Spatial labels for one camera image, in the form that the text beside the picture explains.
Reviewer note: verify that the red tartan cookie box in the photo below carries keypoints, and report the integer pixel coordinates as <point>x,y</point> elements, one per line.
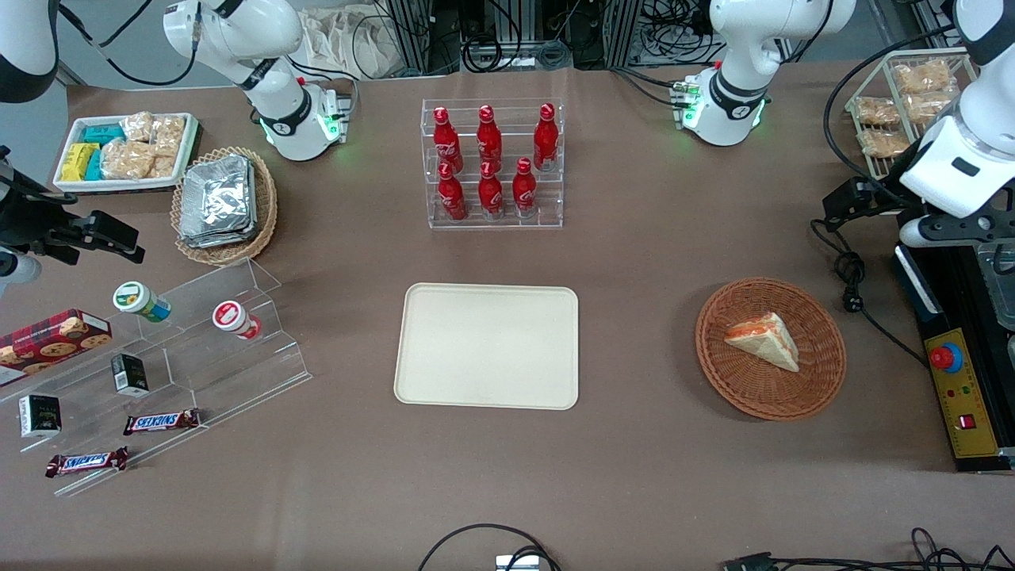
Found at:
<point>47,345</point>

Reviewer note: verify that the steel pan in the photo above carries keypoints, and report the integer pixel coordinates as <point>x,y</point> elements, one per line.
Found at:
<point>999,285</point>

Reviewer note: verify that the long teal snack pack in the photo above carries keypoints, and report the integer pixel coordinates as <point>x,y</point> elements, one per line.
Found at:
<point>101,134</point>

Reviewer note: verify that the cup with green lid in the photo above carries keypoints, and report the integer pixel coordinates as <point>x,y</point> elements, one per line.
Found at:
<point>139,300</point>

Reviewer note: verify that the clear acrylic bottle rack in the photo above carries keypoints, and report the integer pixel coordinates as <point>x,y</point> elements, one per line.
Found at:
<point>507,224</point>

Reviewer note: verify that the clear acrylic stepped display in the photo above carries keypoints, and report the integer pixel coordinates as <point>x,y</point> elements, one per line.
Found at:
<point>230,373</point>

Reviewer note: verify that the cream rectangular tray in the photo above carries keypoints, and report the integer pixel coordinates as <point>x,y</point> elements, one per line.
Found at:
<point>488,346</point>

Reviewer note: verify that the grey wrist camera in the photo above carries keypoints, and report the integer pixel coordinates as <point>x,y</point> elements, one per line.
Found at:
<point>17,271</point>
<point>944,228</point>

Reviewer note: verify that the oval light wicker basket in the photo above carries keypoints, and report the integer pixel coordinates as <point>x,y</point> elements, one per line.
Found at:
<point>266,210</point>

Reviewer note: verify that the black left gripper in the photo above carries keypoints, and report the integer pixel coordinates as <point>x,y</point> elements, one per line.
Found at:
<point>879,198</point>

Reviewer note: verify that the beige cloth bag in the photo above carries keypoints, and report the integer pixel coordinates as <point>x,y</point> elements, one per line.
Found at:
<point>349,44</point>

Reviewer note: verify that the aluminium frame post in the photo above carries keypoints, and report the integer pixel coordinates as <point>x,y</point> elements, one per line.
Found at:
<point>622,32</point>
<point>412,36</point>

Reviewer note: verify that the red cola bottle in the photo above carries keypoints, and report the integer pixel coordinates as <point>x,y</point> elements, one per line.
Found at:
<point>446,141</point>
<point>488,139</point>
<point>491,197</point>
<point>452,198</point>
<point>545,139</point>
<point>524,194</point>

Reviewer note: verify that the round brown wicker basket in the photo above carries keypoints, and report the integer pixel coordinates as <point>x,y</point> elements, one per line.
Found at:
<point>753,392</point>

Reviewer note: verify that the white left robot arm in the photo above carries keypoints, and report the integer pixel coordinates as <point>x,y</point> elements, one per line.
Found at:
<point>733,103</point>

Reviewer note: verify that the white rectangular snack tray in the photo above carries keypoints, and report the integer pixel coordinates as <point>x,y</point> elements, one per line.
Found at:
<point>119,185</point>

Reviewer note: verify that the narrow teal snack pack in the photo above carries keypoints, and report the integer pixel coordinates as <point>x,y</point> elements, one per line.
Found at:
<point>94,166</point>

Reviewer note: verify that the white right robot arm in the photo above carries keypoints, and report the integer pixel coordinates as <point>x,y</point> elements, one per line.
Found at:
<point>277,119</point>

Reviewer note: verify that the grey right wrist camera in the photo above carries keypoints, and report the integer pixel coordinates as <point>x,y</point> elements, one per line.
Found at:
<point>17,271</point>

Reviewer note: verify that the Snickers chocolate bar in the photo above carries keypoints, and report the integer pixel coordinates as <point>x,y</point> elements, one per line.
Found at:
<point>86,461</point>
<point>161,421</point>

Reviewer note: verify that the black machine with yellow panel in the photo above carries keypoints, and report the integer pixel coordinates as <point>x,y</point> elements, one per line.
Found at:
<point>944,301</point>

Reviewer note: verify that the small black carton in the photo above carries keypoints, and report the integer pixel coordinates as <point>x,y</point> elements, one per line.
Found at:
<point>129,375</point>
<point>40,416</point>

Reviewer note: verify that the bagged fried snack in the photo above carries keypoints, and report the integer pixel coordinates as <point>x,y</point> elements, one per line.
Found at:
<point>929,107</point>
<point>922,77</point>
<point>882,143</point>
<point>878,111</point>

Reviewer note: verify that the small white device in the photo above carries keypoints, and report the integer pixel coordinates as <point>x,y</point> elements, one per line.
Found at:
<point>517,564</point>

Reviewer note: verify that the yellow snack pack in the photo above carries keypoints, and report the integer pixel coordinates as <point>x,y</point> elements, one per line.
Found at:
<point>77,161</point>

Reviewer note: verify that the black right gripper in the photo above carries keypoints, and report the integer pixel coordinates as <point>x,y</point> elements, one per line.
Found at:
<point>25,220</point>

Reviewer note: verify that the triangular sandwich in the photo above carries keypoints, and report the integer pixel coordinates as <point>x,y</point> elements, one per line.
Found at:
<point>765,337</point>

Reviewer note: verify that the clear bag of rice crackers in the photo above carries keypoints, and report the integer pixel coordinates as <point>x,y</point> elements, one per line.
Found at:
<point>127,159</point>
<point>163,166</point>
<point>136,127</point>
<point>168,135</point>

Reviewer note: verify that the stack of silver foil packs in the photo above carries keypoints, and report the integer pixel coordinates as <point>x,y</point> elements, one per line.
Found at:
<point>216,202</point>

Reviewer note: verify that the cup with red lid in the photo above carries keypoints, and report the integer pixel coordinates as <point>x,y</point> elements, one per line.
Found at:
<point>232,318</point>

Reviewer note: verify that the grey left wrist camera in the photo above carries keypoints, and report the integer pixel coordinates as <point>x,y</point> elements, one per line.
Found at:
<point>944,228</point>

